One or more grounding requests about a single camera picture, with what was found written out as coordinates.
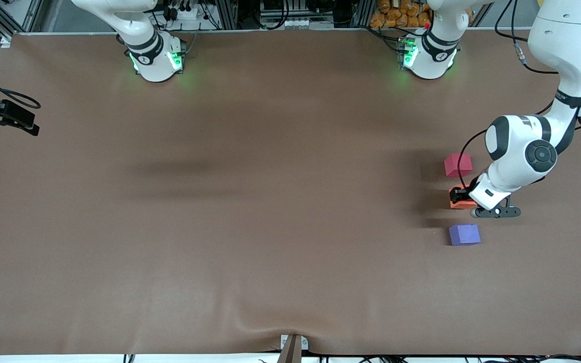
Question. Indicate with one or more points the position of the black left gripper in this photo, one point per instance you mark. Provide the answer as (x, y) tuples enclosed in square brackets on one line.
[(469, 194)]

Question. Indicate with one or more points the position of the orange foam block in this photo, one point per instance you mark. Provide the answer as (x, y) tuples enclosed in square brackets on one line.
[(462, 204)]

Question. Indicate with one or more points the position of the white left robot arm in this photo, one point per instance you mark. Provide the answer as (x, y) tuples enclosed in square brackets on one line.
[(517, 151)]

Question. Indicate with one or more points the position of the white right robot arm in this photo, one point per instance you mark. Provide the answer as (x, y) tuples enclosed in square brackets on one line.
[(154, 60)]

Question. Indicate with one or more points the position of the red foam block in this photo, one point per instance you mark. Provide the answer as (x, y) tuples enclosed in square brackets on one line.
[(454, 165)]

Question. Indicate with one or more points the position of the purple foam block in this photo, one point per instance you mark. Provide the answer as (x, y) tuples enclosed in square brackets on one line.
[(464, 234)]

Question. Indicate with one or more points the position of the bag of orange items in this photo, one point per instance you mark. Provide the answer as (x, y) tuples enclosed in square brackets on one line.
[(396, 17)]

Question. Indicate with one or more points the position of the large table cover mat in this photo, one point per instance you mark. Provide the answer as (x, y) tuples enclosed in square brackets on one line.
[(270, 201)]

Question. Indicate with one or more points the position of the white power strip with plugs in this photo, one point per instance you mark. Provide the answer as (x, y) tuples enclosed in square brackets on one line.
[(184, 13)]

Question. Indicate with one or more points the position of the white terminal connector row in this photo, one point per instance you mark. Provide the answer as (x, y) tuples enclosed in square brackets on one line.
[(300, 23)]

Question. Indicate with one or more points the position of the aluminium frame profile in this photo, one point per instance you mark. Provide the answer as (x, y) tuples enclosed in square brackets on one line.
[(15, 17)]

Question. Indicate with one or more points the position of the metal table clamp bracket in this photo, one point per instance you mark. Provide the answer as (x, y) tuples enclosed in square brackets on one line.
[(293, 350)]

